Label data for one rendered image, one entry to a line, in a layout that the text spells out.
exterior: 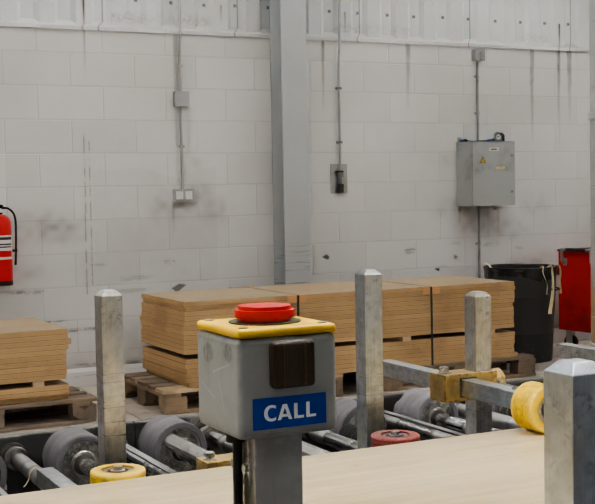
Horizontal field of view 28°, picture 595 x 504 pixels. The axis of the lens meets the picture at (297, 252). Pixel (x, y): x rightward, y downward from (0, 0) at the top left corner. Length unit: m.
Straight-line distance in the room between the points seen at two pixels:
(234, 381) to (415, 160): 8.58
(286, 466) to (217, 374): 0.08
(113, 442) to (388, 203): 7.37
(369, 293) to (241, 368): 1.33
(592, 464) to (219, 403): 0.30
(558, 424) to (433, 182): 8.49
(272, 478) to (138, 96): 7.63
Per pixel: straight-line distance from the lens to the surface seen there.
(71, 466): 2.30
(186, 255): 8.47
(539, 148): 9.99
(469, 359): 2.22
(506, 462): 1.81
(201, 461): 1.99
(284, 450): 0.79
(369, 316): 2.07
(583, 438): 0.93
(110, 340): 1.89
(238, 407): 0.75
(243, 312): 0.78
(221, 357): 0.77
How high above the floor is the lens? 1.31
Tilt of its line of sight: 3 degrees down
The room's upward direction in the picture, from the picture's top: 1 degrees counter-clockwise
